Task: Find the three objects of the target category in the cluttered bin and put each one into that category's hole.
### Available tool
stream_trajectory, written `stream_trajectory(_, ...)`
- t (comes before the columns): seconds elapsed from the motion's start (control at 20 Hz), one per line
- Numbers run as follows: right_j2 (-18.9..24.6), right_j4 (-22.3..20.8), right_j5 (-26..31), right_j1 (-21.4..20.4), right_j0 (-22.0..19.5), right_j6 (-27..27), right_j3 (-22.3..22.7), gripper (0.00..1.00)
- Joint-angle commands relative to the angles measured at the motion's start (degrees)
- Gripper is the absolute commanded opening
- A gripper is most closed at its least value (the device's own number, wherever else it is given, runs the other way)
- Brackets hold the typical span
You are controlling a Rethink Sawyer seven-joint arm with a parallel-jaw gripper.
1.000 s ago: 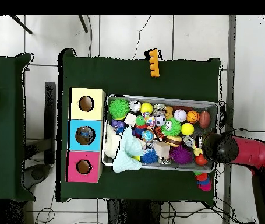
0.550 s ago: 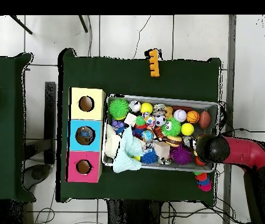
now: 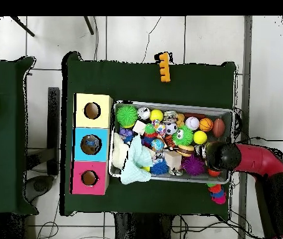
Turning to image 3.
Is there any black tripod leg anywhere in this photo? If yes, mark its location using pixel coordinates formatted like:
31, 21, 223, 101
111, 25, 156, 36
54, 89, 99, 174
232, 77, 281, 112
83, 16, 95, 35
9, 16, 35, 37

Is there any wooden box with three holes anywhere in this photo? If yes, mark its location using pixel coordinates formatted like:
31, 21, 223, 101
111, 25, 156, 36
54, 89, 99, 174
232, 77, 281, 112
70, 92, 113, 196

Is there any white baseball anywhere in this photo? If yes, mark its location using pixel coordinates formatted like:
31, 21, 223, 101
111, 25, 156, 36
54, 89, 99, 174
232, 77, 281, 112
185, 116, 200, 131

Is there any yellow smiley ball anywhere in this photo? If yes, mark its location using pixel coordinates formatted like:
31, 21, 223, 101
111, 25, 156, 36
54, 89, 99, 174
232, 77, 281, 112
193, 130, 208, 145

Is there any toy hamburger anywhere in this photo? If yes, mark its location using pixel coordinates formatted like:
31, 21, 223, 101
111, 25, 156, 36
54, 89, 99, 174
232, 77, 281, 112
177, 144, 196, 157

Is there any plain wooden cube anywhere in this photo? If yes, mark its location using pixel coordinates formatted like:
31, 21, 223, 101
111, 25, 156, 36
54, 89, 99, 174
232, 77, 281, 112
164, 151, 183, 169

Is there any orange plastic comb toy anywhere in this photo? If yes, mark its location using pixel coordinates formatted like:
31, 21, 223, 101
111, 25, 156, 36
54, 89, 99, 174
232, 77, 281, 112
154, 52, 172, 83

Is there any mint green cloth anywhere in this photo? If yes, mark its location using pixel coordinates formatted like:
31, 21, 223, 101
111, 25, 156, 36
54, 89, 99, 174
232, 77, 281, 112
121, 135, 156, 187

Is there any small orange basketball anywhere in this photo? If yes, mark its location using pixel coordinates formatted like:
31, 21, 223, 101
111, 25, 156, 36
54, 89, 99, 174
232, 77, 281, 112
198, 118, 214, 133

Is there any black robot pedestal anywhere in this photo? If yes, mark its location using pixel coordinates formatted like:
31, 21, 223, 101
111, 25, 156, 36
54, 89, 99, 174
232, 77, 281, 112
113, 213, 174, 239

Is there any green spiky ball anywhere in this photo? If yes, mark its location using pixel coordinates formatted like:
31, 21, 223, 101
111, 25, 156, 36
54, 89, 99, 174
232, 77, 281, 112
116, 104, 139, 129
172, 124, 194, 148

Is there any dark green tablecloth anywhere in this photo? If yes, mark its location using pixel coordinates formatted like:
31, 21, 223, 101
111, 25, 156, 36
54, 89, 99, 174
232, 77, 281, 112
61, 51, 238, 220
0, 56, 37, 216

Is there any clear mesh bin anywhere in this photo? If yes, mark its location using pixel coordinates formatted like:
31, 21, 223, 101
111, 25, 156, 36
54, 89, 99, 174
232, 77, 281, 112
109, 101, 234, 184

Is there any black floor cable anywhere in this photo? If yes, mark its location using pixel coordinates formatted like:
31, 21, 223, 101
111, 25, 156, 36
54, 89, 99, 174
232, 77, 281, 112
233, 134, 283, 148

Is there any purple spiky toy with eyes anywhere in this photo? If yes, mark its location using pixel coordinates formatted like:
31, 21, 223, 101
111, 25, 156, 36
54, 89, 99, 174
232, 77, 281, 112
182, 156, 206, 177

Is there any grey floor strip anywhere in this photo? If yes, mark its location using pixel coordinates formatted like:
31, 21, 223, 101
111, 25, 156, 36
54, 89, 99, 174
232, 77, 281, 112
243, 16, 254, 145

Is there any clear plastic packet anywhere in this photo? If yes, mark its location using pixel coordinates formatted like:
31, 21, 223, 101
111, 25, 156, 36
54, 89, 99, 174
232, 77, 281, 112
85, 139, 101, 152

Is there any cream muslin cloth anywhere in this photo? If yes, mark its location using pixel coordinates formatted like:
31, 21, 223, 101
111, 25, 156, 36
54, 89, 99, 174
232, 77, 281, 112
111, 133, 131, 171

